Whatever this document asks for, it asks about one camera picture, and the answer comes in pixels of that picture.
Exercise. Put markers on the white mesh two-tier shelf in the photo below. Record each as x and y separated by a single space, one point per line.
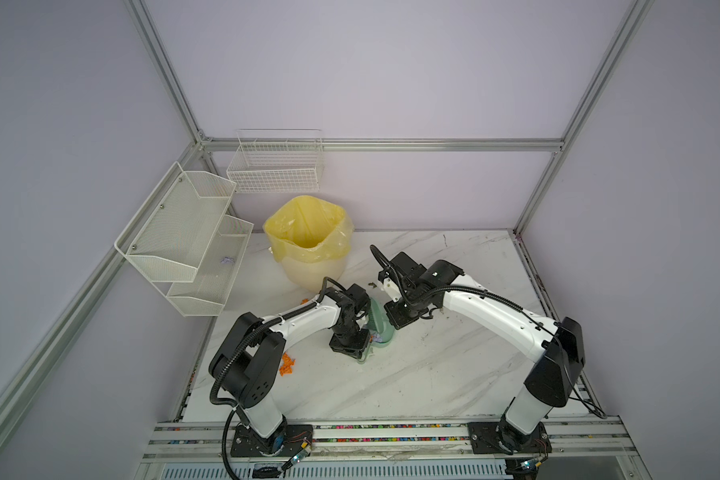
178 237

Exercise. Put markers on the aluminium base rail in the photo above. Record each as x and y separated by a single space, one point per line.
577 448

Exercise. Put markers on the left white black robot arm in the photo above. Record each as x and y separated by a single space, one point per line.
245 366

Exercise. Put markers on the orange scrap near left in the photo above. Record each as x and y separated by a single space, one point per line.
287 364

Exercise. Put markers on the bin with yellow bag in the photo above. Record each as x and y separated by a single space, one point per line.
311 239

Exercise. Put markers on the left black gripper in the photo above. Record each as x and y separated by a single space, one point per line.
354 350

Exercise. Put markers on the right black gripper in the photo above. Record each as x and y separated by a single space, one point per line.
394 319

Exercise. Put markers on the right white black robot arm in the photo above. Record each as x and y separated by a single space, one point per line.
555 347

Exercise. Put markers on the white wire basket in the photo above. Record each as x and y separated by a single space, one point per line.
277 161

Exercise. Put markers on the green plastic dustpan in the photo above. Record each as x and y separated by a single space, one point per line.
380 329

